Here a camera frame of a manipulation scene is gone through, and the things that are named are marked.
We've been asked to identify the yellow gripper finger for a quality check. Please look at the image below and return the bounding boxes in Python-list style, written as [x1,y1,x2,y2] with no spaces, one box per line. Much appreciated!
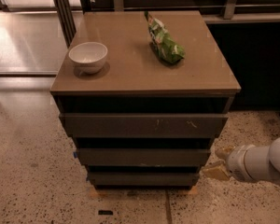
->
[215,147,234,161]
[202,161,230,181]

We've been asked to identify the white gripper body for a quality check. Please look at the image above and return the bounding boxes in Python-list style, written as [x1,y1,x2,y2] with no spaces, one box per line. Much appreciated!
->
[226,145,255,182]

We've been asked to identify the grey top drawer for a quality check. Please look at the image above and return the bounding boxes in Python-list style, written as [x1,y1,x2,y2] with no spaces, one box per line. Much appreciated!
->
[60,113,228,138]

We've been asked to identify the grey drawer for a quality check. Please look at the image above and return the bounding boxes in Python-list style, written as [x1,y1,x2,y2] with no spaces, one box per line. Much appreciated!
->
[60,113,228,138]
[88,172,199,186]
[77,148,210,167]

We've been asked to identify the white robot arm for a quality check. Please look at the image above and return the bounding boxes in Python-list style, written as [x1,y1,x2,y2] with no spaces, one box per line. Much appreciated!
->
[201,137,280,186]

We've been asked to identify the brown drawer cabinet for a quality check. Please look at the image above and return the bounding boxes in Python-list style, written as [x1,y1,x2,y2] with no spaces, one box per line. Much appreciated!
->
[49,10,242,191]

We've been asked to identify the grey bottom drawer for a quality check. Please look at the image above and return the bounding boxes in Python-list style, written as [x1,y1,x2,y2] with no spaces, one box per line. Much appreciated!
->
[88,172,199,186]

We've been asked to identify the grey middle drawer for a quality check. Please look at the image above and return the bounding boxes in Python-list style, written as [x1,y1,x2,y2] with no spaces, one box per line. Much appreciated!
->
[77,148,210,167]

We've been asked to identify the green chip bag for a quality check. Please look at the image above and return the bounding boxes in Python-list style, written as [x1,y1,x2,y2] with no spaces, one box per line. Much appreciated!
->
[144,11,186,65]

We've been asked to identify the black tape floor marker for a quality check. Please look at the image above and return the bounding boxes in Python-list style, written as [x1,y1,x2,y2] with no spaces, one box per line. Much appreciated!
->
[98,210,113,216]

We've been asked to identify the metal shelf rack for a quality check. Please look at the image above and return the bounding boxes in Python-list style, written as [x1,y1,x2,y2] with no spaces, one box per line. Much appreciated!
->
[54,0,280,48]

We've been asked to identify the white ceramic bowl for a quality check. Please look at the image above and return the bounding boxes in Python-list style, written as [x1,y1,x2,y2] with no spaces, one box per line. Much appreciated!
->
[68,42,108,74]

